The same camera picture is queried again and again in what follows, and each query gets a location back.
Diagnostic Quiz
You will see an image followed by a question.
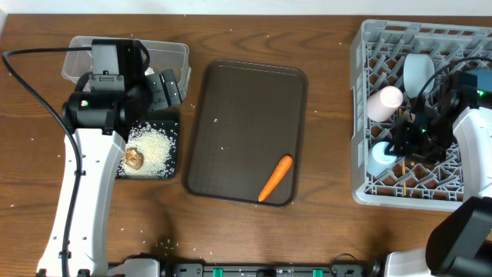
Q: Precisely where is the pink cup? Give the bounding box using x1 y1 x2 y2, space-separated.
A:
367 86 404 122

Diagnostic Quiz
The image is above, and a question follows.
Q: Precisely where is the light blue cup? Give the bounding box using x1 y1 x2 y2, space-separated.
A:
367 142 397 176

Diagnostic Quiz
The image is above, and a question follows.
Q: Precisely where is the white rice pile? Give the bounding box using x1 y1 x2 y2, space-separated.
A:
117 122 178 179

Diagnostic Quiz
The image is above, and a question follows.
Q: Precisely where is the small light blue bowl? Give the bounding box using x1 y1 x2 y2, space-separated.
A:
403 54 434 98

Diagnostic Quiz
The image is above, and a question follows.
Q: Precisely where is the brown food scrap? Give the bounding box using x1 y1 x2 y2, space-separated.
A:
124 148 144 170

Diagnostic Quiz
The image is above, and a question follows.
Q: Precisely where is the orange carrot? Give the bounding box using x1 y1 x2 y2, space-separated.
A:
258 155 293 202

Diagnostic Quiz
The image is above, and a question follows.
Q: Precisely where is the white tissue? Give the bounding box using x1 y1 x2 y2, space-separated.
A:
145 68 155 75

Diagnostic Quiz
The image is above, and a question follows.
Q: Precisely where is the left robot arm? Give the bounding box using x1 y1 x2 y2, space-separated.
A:
36 37 186 276

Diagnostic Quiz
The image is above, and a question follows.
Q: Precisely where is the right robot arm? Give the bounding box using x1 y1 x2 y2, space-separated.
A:
380 72 491 276

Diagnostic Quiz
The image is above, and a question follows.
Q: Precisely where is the grey dishwasher rack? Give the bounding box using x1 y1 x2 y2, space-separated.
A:
350 19 491 212

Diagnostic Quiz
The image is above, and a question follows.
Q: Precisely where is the clear plastic bin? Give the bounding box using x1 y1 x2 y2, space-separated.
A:
61 40 191 99

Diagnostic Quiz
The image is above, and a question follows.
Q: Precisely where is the black plastic tray bin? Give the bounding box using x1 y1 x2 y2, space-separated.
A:
115 110 181 180

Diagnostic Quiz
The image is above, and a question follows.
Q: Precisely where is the dark brown serving tray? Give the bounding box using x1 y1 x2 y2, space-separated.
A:
182 59 308 207

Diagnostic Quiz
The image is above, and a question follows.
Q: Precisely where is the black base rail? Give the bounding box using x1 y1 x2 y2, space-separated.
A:
107 262 385 277

